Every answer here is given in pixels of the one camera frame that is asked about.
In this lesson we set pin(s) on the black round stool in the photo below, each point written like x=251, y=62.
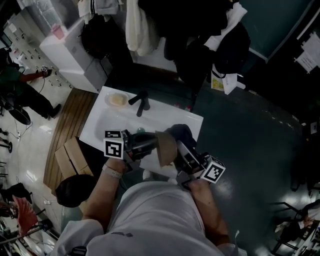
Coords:
x=75, y=191
x=21, y=116

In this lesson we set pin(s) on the yellow soap bar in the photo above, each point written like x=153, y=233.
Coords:
x=117, y=99

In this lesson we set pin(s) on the white striped garment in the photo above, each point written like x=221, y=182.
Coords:
x=86, y=8

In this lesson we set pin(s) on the person's right forearm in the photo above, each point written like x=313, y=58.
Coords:
x=207, y=212

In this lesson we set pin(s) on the white paper notice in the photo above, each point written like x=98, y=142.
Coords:
x=305, y=62
x=312, y=46

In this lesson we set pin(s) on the small red capped bottle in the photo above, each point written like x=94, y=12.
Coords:
x=187, y=108
x=177, y=105

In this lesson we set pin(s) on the person's left white shoe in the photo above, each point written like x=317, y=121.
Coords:
x=147, y=175

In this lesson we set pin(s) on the brown cardboard box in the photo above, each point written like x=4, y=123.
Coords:
x=83, y=207
x=70, y=155

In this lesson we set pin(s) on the black framed glass door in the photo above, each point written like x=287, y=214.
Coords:
x=267, y=22

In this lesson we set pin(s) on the white cabinet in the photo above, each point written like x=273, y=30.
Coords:
x=65, y=55

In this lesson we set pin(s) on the person's right white shoe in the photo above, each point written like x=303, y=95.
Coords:
x=173, y=181

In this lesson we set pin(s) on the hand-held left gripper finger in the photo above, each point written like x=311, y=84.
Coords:
x=143, y=153
x=145, y=139

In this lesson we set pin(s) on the clear soap dish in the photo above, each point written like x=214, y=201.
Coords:
x=107, y=100

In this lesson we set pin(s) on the white thin garment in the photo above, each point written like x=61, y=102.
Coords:
x=228, y=25

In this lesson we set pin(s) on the person's white shirt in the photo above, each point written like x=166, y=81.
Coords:
x=155, y=217

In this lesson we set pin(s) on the translucent white panel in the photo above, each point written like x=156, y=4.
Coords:
x=47, y=11

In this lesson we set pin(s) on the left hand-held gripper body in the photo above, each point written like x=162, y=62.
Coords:
x=113, y=148

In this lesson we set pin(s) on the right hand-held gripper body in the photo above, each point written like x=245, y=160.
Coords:
x=212, y=171

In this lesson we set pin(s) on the person's white shoe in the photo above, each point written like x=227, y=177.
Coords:
x=173, y=181
x=147, y=175

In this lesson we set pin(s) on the black tripod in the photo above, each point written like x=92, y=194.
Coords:
x=45, y=225

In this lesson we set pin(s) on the pink cup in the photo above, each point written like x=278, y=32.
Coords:
x=58, y=32

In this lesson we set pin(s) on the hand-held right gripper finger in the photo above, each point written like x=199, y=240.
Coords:
x=183, y=156
x=196, y=155

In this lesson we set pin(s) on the black coat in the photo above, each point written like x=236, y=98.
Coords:
x=182, y=17

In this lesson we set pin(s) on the grey locker cabinet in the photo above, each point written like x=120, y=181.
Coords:
x=25, y=37

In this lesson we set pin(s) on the white power strip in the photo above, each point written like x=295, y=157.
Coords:
x=18, y=136

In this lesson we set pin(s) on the white wristband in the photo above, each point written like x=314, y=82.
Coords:
x=112, y=172

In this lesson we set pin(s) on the black metal chair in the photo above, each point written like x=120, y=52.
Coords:
x=287, y=245

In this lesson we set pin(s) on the navy backpack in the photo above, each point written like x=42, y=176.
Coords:
x=235, y=52

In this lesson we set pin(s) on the red pleated fabric item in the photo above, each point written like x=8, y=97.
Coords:
x=25, y=215

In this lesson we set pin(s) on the grey hooded sweater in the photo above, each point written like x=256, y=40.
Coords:
x=107, y=7

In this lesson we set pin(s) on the wooden slat platform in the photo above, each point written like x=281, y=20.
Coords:
x=70, y=112

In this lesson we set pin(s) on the black stand base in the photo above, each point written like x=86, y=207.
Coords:
x=9, y=147

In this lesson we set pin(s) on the sink drain plug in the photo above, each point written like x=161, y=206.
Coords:
x=141, y=129

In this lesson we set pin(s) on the white power adapter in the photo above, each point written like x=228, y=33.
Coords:
x=50, y=202

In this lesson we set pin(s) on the white paper bag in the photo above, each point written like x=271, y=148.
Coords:
x=228, y=82

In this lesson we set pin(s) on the black office chair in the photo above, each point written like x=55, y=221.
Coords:
x=306, y=165

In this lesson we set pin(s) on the white coat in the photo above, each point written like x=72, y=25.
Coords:
x=137, y=32

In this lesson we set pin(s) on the dark grey hanging garment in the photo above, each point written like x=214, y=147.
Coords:
x=187, y=62

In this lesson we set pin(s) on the black faucet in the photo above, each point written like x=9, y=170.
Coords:
x=142, y=102

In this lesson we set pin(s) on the brown wooden bowl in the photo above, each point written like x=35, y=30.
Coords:
x=166, y=150

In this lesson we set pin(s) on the white sink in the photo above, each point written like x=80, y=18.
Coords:
x=112, y=120

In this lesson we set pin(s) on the person's left forearm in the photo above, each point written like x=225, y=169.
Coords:
x=102, y=195

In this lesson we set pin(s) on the black bag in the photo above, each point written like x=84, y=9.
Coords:
x=18, y=192

